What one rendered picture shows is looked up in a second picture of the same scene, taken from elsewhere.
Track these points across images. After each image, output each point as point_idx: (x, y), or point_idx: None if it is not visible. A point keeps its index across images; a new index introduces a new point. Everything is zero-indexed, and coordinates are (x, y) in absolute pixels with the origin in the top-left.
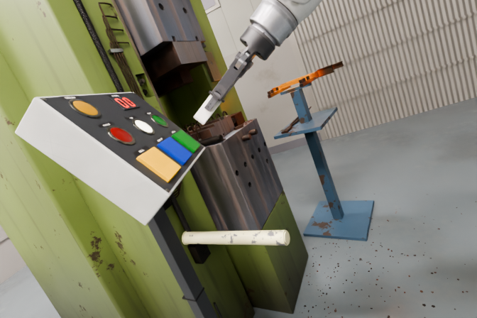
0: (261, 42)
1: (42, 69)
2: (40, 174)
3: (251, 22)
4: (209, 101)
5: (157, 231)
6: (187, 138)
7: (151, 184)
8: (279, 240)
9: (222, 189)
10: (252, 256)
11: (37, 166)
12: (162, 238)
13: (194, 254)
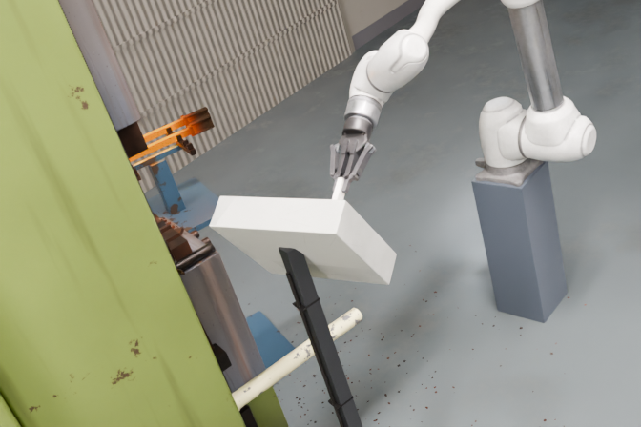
0: (371, 131)
1: (31, 193)
2: (10, 414)
3: (355, 114)
4: (346, 184)
5: (326, 331)
6: None
7: (390, 248)
8: (357, 317)
9: (215, 329)
10: (255, 418)
11: (0, 398)
12: (330, 336)
13: (246, 421)
